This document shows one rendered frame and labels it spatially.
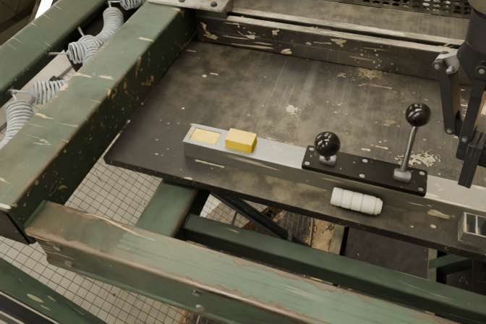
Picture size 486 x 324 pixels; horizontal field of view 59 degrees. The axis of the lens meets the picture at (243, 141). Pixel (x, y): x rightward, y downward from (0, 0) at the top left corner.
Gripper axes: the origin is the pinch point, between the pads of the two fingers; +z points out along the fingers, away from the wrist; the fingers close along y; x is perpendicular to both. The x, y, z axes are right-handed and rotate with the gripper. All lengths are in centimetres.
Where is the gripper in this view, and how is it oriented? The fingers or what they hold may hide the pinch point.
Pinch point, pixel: (473, 160)
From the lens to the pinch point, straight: 59.4
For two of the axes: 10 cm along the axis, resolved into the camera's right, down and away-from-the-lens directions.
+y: 7.8, 3.3, -5.3
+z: 1.5, 7.3, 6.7
